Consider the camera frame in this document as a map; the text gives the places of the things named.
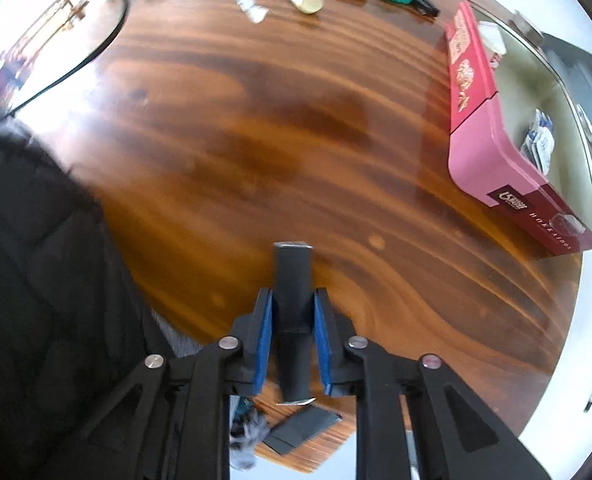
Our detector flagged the blue white sachets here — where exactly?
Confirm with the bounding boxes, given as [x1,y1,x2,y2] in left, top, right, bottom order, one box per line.
[520,109,556,173]

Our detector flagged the black comb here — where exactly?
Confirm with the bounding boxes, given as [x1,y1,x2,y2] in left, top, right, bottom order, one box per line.
[398,0,441,18]

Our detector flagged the dark grey long box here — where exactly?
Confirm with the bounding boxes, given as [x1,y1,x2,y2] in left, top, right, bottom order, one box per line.
[272,241,317,407]

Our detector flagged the person's black jacket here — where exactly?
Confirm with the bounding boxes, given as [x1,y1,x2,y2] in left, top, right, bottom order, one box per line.
[0,125,202,480]

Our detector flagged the dark grey flat packet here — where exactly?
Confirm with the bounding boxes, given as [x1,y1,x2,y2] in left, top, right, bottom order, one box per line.
[263,406,343,456]

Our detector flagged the grey stairs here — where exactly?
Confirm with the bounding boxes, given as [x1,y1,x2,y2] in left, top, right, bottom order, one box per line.
[541,32,592,146]

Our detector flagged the pink storage box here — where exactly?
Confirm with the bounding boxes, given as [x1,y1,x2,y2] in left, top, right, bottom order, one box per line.
[445,0,592,258]

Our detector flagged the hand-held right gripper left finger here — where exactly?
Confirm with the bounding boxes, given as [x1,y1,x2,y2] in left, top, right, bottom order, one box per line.
[71,287,277,480]

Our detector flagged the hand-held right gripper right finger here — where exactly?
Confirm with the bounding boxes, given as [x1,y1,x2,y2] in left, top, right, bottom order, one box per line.
[313,287,552,480]

